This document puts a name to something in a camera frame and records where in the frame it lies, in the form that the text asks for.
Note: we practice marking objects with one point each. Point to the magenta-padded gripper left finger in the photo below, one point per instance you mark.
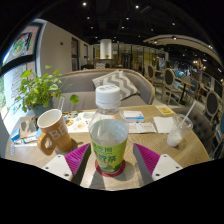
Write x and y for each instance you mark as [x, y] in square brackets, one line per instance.
[77, 156]

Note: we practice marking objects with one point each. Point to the white illustrated leaflet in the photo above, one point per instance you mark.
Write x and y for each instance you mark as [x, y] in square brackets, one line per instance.
[80, 123]

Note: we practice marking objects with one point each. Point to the brown kraft card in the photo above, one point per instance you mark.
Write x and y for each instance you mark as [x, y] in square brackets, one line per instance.
[28, 126]

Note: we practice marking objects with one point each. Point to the small patterned paper packet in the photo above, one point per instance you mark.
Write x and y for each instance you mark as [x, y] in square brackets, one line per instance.
[12, 149]

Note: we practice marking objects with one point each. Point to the white teal pen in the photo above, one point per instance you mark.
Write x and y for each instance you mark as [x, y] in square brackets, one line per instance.
[30, 139]

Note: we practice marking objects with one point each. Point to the white printed leaflet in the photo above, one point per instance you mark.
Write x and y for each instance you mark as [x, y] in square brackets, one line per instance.
[143, 127]

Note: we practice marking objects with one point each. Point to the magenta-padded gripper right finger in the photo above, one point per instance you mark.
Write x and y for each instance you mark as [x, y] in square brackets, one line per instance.
[146, 156]

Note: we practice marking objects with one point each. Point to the white paper napkin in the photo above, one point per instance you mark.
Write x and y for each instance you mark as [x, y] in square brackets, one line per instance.
[163, 125]

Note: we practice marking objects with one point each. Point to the grey white chevron cushion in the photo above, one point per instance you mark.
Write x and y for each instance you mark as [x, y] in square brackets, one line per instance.
[115, 80]

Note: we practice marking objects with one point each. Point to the green-labelled clear drink bottle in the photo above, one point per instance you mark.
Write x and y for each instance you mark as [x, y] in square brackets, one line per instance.
[108, 140]

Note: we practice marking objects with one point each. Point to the yellow square card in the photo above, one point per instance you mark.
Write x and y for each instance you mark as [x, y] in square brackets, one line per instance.
[164, 110]

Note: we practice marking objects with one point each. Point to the dark wall door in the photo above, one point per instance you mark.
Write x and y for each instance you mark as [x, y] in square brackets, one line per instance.
[75, 53]

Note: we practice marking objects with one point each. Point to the small blue box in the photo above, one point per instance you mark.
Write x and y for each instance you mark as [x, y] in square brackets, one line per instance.
[15, 135]

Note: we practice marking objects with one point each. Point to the white paper-wrapped stick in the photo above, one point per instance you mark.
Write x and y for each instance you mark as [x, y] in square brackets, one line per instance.
[25, 144]

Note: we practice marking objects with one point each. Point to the group of wooden dining chairs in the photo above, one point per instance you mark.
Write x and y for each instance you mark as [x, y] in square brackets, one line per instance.
[170, 81]

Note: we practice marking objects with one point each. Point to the clear plastic cup with straw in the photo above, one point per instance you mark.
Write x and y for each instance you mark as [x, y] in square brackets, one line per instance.
[176, 133]

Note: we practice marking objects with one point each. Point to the window with festive decals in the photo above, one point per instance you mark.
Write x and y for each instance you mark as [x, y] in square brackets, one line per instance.
[16, 60]

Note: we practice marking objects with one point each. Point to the group of ceiling spotlights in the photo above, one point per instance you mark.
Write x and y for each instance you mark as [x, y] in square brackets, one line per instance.
[140, 20]

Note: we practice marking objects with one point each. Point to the green potted plant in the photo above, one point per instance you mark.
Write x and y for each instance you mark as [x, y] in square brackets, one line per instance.
[38, 88]

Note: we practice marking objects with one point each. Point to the grey curved sofa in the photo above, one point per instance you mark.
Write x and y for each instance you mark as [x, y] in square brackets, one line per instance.
[80, 85]

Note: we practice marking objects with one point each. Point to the brown ceramic mug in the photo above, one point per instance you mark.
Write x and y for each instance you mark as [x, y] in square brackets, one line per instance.
[56, 133]

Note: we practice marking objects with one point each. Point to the grey tufted armchair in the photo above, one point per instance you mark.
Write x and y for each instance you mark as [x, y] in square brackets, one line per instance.
[200, 125]

